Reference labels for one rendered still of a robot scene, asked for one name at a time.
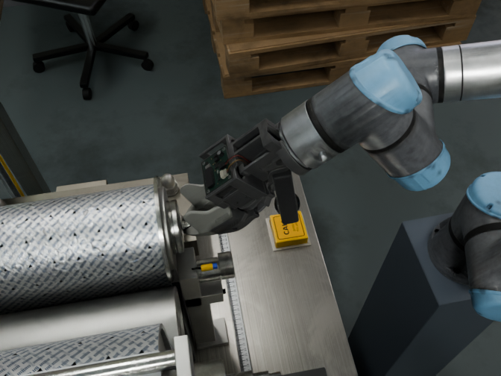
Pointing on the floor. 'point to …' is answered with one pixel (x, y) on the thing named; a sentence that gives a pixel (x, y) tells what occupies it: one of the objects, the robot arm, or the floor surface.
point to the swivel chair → (91, 7)
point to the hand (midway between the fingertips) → (194, 224)
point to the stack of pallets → (320, 36)
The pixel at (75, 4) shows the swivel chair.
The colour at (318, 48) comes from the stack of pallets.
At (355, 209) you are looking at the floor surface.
